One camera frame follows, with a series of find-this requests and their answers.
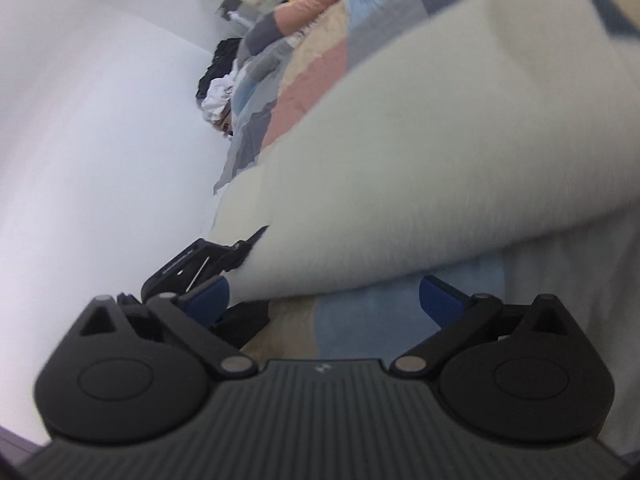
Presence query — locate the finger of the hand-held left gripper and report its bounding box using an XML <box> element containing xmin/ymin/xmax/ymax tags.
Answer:
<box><xmin>231</xmin><ymin>225</ymin><xmax>271</xmax><ymax>267</ymax></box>
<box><xmin>209</xmin><ymin>301</ymin><xmax>272</xmax><ymax>351</ymax></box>

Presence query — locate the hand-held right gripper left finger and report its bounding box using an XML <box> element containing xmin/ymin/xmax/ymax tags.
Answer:
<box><xmin>75</xmin><ymin>276</ymin><xmax>258</xmax><ymax>377</ymax></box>

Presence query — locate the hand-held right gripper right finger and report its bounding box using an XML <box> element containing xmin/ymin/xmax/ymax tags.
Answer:
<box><xmin>390</xmin><ymin>275</ymin><xmax>586</xmax><ymax>378</ymax></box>

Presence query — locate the cream navy striped sweater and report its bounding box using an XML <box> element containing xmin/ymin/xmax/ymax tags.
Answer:
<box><xmin>210</xmin><ymin>0</ymin><xmax>640</xmax><ymax>306</ymax></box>

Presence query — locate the white clothes pile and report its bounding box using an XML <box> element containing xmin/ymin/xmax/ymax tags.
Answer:
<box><xmin>200</xmin><ymin>75</ymin><xmax>240</xmax><ymax>123</ymax></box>

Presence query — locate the black clothes pile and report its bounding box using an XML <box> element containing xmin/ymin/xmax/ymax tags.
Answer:
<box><xmin>196</xmin><ymin>37</ymin><xmax>245</xmax><ymax>101</ymax></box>

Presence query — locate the cardboard box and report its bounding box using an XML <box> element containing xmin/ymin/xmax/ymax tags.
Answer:
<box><xmin>212</xmin><ymin>110</ymin><xmax>236</xmax><ymax>137</ymax></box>

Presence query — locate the patchwork quilt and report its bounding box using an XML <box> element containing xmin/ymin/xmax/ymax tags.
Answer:
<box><xmin>212</xmin><ymin>0</ymin><xmax>640</xmax><ymax>461</ymax></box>

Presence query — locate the grey bedside cabinet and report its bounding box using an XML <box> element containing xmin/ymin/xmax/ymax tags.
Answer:
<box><xmin>215</xmin><ymin>0</ymin><xmax>251</xmax><ymax>26</ymax></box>

